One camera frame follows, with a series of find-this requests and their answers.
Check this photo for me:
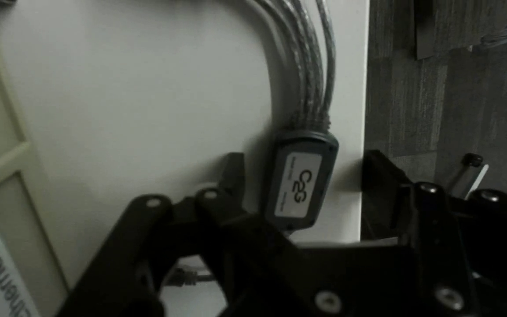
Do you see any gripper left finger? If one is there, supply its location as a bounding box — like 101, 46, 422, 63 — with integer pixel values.
55, 152, 347, 317

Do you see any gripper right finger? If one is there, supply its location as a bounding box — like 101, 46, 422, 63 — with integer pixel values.
361, 150, 507, 317

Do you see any stand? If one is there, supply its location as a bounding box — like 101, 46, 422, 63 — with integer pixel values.
446, 153, 490, 199

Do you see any grey cable with adapter block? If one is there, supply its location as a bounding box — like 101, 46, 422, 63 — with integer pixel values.
165, 0, 340, 288

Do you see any bundle of grey cable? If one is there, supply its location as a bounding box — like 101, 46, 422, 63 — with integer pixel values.
468, 17, 507, 50

